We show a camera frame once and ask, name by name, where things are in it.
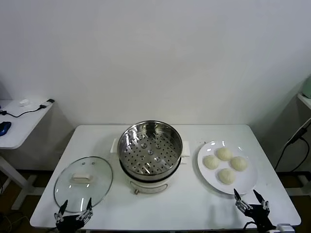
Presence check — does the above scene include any white side table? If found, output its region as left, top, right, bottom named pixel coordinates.
left=0, top=99, right=55, bottom=211

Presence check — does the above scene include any white thin cable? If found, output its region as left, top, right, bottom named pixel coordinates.
left=297, top=118, right=311, bottom=136

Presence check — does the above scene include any white oval plate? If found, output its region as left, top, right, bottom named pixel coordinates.
left=197, top=140, right=259, bottom=196

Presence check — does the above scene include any blue computer mouse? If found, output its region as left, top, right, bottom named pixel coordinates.
left=0, top=121, right=12, bottom=136

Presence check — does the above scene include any glass pot lid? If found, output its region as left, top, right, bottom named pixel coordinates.
left=53, top=156, right=114, bottom=214

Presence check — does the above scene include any white shelf table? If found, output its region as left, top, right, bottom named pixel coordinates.
left=296, top=93, right=311, bottom=110

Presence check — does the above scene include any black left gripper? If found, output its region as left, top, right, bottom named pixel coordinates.
left=53, top=197, right=94, bottom=233

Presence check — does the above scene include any perforated steel steamer basket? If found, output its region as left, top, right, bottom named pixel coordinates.
left=110, top=120, right=190, bottom=182

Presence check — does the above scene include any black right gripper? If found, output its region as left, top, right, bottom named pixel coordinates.
left=233, top=188, right=277, bottom=233

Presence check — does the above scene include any white steamed baozi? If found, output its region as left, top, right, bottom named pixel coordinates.
left=203, top=155, right=220, bottom=170
left=217, top=168, right=237, bottom=185
left=230, top=156, right=248, bottom=171
left=216, top=147, right=233, bottom=161

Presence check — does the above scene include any white electric pot base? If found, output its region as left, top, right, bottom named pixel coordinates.
left=119, top=155, right=188, bottom=195

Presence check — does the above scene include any black power cable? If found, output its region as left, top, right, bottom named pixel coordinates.
left=274, top=128, right=310, bottom=170

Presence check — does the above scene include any black adapter cable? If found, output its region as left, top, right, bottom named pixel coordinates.
left=0, top=99, right=54, bottom=118

